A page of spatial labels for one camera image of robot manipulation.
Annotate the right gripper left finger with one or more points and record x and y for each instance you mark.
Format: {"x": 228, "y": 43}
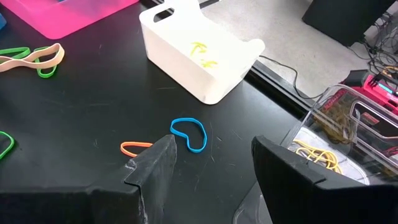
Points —
{"x": 77, "y": 205}

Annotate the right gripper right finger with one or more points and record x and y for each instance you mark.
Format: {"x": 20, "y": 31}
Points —
{"x": 311, "y": 205}

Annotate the white plastic basket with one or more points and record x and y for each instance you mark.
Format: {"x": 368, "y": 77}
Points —
{"x": 186, "y": 74}

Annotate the thin yellow rubber band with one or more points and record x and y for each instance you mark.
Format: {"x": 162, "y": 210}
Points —
{"x": 209, "y": 64}
{"x": 199, "y": 46}

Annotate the small orange rubber band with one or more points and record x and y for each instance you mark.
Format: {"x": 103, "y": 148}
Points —
{"x": 136, "y": 143}

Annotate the green rubber band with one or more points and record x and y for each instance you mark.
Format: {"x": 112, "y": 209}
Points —
{"x": 12, "y": 144}
{"x": 15, "y": 51}

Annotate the small blue rubber band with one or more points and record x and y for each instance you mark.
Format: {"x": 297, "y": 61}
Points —
{"x": 204, "y": 137}

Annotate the pile of mixed rubber bands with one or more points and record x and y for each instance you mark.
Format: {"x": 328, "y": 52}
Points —
{"x": 59, "y": 53}

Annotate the wide blue rubber band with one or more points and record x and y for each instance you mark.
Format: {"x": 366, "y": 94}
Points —
{"x": 2, "y": 21}

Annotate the clear plastic basket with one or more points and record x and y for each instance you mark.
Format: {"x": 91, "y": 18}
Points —
{"x": 348, "y": 161}

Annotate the red black power station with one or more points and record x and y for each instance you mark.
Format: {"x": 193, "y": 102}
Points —
{"x": 377, "y": 91}

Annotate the pink plastic basket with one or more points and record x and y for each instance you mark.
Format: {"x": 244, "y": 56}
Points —
{"x": 62, "y": 18}

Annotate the large black box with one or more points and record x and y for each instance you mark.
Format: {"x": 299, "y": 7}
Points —
{"x": 348, "y": 18}

